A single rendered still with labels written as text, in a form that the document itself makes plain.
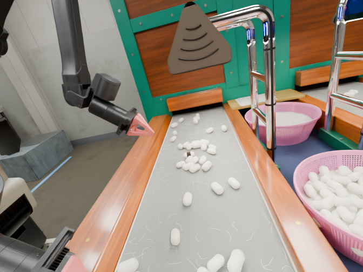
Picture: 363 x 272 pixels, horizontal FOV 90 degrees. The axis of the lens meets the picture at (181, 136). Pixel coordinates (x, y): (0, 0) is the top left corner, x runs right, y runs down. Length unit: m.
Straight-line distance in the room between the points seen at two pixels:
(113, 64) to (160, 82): 2.04
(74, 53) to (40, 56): 2.95
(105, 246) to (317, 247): 0.36
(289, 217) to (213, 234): 0.14
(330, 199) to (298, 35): 0.84
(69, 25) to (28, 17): 2.99
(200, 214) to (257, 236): 0.12
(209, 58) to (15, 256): 0.30
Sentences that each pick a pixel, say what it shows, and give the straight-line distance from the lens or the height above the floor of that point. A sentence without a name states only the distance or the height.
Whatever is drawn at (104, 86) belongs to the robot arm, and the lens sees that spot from 0.57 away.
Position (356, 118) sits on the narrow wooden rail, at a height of 0.76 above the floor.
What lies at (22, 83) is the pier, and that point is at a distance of 3.67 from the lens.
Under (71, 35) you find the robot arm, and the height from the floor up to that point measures 1.17.
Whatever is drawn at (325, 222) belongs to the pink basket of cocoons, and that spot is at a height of 0.76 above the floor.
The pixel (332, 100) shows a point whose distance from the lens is 0.77.
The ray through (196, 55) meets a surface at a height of 1.06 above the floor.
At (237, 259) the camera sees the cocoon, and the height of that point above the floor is 0.76.
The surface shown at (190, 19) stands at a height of 1.10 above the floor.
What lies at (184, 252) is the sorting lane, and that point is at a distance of 0.39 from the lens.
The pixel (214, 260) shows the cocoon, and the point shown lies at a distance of 0.35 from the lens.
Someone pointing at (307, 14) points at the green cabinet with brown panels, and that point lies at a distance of 1.16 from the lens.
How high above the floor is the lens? 1.06
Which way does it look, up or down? 24 degrees down
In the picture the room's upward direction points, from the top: 14 degrees counter-clockwise
